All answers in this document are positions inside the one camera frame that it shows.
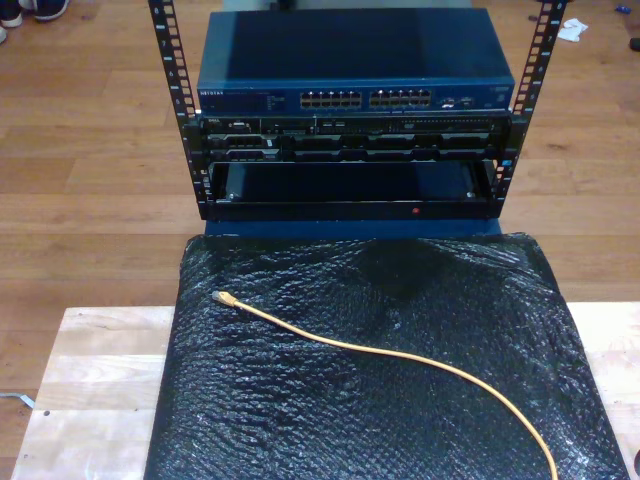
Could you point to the blue network switch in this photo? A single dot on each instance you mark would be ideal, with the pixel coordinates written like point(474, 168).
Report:
point(350, 50)

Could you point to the black rack drawer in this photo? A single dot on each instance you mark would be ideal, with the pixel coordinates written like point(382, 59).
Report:
point(350, 210)

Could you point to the white grey sneaker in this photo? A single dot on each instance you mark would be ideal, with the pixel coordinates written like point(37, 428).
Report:
point(2, 35)

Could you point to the white crumpled paper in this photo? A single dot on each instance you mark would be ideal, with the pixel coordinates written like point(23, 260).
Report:
point(572, 31)

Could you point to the black bubble wrap mat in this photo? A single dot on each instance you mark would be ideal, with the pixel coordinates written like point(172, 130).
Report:
point(300, 410)

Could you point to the black rack server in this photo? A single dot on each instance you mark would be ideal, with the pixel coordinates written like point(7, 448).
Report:
point(350, 145)

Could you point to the black metal rack frame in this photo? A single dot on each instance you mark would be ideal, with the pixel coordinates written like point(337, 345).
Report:
point(166, 60)

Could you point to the black shoe white sole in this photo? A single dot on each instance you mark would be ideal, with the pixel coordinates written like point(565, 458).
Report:
point(50, 10)
point(11, 20)

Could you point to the small blue object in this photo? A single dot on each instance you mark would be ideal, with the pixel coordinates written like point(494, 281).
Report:
point(623, 9)

